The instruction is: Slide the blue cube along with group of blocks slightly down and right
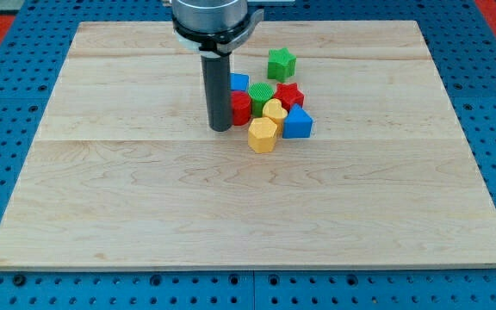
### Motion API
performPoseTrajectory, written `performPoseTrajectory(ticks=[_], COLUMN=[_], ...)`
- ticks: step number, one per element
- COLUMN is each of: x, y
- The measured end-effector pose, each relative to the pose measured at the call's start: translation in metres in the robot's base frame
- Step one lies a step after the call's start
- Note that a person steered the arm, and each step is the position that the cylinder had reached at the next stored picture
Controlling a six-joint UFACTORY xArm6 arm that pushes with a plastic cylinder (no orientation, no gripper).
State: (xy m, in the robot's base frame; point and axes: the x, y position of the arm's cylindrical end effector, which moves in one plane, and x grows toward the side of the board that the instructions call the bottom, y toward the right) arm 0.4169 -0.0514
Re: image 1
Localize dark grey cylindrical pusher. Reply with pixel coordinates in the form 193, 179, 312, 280
201, 55, 233, 132

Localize black gripper mount ring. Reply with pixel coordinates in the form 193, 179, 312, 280
172, 9, 264, 58

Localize blue cube block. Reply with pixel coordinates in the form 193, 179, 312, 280
230, 72, 250, 91

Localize red cylinder block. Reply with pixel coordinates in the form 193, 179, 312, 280
231, 90, 251, 126

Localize green cylinder block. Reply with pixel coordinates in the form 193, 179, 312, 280
248, 83, 274, 117

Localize yellow heart block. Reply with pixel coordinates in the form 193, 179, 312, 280
263, 98, 288, 136

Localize red star block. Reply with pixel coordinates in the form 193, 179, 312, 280
273, 83, 305, 112

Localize yellow hexagon block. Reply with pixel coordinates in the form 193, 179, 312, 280
248, 117, 278, 153

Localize blue triangle block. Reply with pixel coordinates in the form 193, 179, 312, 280
282, 104, 313, 139

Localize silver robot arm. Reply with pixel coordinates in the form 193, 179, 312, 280
170, 0, 264, 132

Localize green star block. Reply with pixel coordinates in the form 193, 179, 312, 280
267, 47, 296, 83

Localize wooden board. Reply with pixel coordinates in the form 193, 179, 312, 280
0, 21, 496, 272

